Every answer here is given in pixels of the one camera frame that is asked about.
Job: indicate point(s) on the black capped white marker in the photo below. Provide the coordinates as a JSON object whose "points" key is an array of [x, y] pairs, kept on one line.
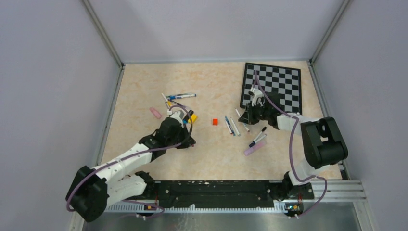
{"points": [[259, 134]]}

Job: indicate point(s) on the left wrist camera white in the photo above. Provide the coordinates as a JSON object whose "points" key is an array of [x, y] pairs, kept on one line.
{"points": [[177, 115]]}

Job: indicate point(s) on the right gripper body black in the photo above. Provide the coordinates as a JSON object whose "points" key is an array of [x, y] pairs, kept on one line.
{"points": [[262, 112]]}

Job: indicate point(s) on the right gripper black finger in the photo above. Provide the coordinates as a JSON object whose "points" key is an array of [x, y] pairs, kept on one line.
{"points": [[248, 112], [249, 121]]}

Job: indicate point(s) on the pink eraser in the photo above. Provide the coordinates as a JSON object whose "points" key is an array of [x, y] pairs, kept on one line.
{"points": [[155, 112]]}

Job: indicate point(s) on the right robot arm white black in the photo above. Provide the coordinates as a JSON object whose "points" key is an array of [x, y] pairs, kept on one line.
{"points": [[323, 143]]}

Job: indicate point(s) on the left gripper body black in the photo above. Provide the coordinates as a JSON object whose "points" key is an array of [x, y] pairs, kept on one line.
{"points": [[180, 137]]}

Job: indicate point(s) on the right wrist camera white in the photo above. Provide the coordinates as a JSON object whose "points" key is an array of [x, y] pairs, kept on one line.
{"points": [[256, 96]]}

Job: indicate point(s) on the blue teal pen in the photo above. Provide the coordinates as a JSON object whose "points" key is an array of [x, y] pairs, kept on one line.
{"points": [[229, 126]]}

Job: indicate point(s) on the yellow block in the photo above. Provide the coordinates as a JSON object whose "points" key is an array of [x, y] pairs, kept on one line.
{"points": [[192, 119]]}

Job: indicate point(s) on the pink highlighter pen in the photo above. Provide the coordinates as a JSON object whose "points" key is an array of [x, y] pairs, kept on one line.
{"points": [[254, 148]]}

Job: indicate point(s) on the white cable duct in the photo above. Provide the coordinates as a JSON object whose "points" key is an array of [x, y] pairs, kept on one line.
{"points": [[125, 207]]}

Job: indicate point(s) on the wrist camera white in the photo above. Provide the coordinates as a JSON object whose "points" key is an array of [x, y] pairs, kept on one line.
{"points": [[177, 115], [256, 96]]}

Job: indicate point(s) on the black white checkerboard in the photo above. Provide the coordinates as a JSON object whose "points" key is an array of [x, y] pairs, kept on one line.
{"points": [[285, 81]]}

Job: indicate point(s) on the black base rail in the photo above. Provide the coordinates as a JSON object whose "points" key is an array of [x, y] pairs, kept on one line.
{"points": [[223, 193]]}

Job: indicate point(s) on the blue clear pen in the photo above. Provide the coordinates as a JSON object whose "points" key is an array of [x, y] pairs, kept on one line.
{"points": [[181, 96]]}

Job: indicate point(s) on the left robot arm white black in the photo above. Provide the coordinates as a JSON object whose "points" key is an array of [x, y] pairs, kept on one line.
{"points": [[93, 189]]}

